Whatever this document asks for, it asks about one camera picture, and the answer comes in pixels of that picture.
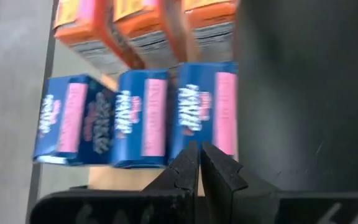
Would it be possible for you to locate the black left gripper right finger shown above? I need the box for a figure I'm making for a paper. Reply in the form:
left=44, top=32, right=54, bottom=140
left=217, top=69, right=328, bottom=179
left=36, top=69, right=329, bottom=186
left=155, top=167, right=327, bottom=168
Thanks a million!
left=200, top=141, right=358, bottom=224

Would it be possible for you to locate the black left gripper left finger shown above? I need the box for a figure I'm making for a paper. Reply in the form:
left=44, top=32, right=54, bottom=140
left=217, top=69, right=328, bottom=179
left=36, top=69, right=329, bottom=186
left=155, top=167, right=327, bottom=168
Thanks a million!
left=29, top=140, right=201, bottom=224

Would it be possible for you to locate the blue Frosted Flakes box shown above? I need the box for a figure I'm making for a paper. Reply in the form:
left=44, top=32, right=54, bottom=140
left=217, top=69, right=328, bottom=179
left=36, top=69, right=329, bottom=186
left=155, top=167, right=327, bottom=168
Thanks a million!
left=32, top=73, right=117, bottom=166
left=110, top=68, right=171, bottom=169
left=168, top=61, right=239, bottom=162

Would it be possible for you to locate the orange Frosted Mini Wheats box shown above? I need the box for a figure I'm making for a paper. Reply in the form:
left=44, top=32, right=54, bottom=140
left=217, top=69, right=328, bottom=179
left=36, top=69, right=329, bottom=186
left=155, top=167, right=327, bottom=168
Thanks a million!
left=180, top=0, right=239, bottom=63
left=53, top=0, right=145, bottom=75
left=112, top=0, right=186, bottom=70

